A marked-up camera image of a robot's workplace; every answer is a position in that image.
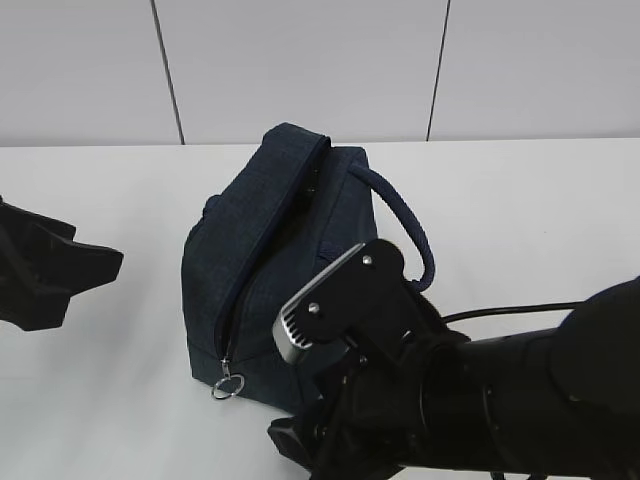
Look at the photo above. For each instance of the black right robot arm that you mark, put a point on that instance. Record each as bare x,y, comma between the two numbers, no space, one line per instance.
555,402

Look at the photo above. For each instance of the dark blue fabric bag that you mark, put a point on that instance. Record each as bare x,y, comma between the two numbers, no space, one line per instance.
298,204

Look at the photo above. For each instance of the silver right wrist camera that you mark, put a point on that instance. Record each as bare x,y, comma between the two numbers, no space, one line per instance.
332,303

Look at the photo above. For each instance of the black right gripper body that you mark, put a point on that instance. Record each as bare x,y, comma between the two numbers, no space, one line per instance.
371,421

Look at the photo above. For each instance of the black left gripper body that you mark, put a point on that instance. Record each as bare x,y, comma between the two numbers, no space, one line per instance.
43,267

